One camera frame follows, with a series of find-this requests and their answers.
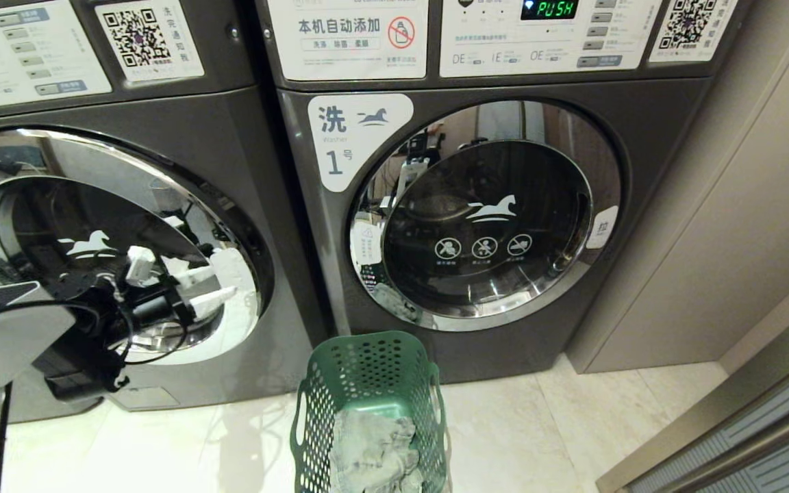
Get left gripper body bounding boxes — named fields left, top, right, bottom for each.
left=121, top=286, right=197, bottom=335

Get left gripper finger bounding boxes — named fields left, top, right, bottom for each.
left=177, top=263, right=225, bottom=291
left=192, top=286, right=239, bottom=317

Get grey front-load washer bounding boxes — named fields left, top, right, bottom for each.
left=253, top=0, right=757, bottom=385
left=0, top=0, right=332, bottom=425

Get round chrome washer door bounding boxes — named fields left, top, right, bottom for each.
left=0, top=126, right=276, bottom=366
left=348, top=99, right=624, bottom=333

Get green plastic laundry basket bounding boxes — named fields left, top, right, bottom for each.
left=290, top=330, right=452, bottom=493

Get grey crumpled clothes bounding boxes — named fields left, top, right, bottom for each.
left=329, top=409, right=427, bottom=493

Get grey striped sliding door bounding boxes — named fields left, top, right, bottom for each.
left=596, top=342, right=789, bottom=493

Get black cable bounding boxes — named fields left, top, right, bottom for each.
left=0, top=296, right=190, bottom=365

